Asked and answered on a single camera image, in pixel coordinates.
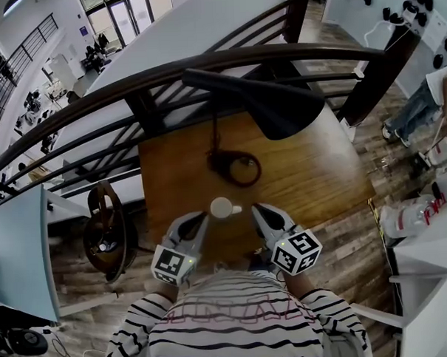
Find yellow black striped strip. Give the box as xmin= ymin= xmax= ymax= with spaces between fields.
xmin=366 ymin=197 xmax=385 ymax=239

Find white counter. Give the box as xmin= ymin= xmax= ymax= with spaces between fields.
xmin=386 ymin=222 xmax=447 ymax=357

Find black cone-shade desk lamp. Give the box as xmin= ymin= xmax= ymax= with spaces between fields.
xmin=181 ymin=62 xmax=329 ymax=191

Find light blue table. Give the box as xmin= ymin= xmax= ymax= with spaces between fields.
xmin=0 ymin=183 xmax=62 ymax=326

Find glass entrance doors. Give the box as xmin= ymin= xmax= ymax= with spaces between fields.
xmin=78 ymin=0 xmax=175 ymax=52

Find black office chair base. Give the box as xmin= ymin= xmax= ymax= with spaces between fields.
xmin=0 ymin=317 xmax=50 ymax=357

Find white mug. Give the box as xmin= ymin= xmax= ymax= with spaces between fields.
xmin=209 ymin=195 xmax=244 ymax=220

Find person's right forearm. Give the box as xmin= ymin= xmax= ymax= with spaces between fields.
xmin=282 ymin=269 xmax=313 ymax=299

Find person's left forearm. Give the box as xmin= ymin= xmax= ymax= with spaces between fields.
xmin=159 ymin=277 xmax=186 ymax=304

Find person in patterned white shirt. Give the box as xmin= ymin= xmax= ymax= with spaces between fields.
xmin=98 ymin=263 xmax=372 ymax=357

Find grey fabric strap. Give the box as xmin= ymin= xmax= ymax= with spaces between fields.
xmin=322 ymin=332 xmax=365 ymax=357

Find white broom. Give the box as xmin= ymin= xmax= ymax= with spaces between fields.
xmin=415 ymin=115 xmax=447 ymax=167

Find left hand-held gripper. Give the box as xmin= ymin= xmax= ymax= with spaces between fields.
xmin=149 ymin=210 xmax=214 ymax=288

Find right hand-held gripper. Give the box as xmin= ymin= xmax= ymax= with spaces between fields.
xmin=250 ymin=200 xmax=324 ymax=278

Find black metal balcony railing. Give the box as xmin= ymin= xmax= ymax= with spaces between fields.
xmin=0 ymin=13 xmax=64 ymax=149

